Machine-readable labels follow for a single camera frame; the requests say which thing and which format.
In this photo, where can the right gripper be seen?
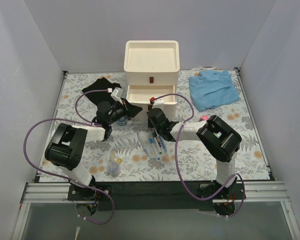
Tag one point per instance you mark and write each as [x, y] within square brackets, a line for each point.
[153, 122]

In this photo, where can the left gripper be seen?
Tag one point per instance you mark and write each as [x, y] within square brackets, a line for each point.
[126, 109]

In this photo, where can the beige eraser block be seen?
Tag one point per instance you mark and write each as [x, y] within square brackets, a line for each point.
[112, 155]

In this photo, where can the cream three-drawer organizer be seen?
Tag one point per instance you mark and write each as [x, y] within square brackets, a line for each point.
[151, 69]

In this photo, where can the clear jar of pins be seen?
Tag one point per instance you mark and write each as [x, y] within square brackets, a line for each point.
[113, 168]

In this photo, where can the pink-capped tube of pencils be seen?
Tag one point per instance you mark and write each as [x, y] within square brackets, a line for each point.
[204, 118]

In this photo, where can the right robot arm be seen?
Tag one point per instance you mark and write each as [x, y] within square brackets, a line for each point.
[221, 141]

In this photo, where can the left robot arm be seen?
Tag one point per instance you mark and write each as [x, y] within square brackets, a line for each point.
[66, 146]

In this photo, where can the blue round tin jar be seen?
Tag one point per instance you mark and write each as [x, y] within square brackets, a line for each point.
[122, 121]

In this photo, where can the light blue pen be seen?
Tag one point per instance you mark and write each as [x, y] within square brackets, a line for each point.
[163, 144]

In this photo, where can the purple clear pen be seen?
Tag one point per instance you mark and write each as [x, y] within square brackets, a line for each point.
[157, 138]

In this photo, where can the white marker blue cap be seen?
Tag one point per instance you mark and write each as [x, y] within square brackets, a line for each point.
[154, 148]

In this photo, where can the floral patterned table mat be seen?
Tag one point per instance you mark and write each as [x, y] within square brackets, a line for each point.
[192, 162]

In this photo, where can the blue folded cloth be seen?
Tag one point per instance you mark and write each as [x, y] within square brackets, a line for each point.
[211, 89]

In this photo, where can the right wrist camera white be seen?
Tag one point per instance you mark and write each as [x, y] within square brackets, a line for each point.
[157, 103]

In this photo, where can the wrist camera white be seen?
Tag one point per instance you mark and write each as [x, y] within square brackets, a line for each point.
[157, 103]
[116, 94]

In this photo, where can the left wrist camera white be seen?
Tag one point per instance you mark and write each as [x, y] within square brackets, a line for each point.
[116, 94]

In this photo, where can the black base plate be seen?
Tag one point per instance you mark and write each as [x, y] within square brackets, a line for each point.
[151, 195]

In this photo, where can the aluminium rail frame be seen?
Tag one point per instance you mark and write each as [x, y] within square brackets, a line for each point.
[263, 213]

